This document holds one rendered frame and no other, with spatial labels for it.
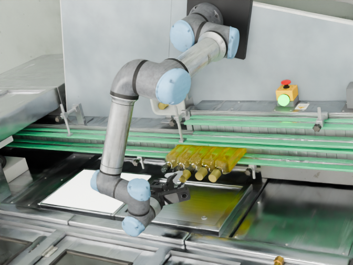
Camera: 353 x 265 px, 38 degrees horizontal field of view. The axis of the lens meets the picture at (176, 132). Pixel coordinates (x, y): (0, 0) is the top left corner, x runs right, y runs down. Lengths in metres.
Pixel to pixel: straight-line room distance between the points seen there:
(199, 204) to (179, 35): 0.66
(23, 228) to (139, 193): 0.79
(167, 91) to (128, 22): 0.88
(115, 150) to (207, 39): 0.52
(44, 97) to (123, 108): 1.11
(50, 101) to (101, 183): 1.08
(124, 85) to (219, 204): 0.66
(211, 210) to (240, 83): 0.57
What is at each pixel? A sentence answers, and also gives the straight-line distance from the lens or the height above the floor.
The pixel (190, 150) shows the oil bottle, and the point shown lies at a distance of 2.13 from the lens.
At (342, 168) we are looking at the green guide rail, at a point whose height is 0.96.
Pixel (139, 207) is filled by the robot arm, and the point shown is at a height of 1.51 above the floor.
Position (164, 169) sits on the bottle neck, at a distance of 2.09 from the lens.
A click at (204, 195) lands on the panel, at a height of 1.10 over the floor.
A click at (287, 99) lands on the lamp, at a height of 0.85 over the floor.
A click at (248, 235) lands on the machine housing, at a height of 1.27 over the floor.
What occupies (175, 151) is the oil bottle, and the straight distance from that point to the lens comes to 2.14.
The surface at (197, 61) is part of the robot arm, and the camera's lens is 1.72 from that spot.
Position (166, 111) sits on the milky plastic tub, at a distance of 2.33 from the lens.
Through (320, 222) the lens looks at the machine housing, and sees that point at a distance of 1.92.
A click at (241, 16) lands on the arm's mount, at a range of 2.08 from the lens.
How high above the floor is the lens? 2.65
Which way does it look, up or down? 51 degrees down
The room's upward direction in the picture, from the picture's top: 132 degrees counter-clockwise
